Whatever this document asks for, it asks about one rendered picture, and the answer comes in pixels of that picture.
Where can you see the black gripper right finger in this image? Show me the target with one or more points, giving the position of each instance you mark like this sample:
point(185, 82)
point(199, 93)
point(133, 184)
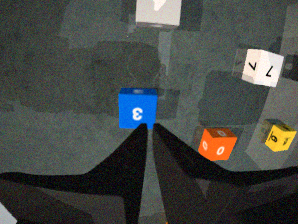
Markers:
point(196, 190)

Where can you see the yellow digit block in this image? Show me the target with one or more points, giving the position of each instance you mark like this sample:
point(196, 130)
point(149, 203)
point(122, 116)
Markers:
point(280, 137)

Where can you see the blue block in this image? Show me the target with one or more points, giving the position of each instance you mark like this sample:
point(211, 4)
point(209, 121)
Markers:
point(137, 106)

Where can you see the orange block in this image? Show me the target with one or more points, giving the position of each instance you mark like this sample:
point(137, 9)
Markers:
point(216, 144)

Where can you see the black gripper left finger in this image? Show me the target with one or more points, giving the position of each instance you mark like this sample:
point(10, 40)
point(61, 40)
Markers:
point(109, 194)

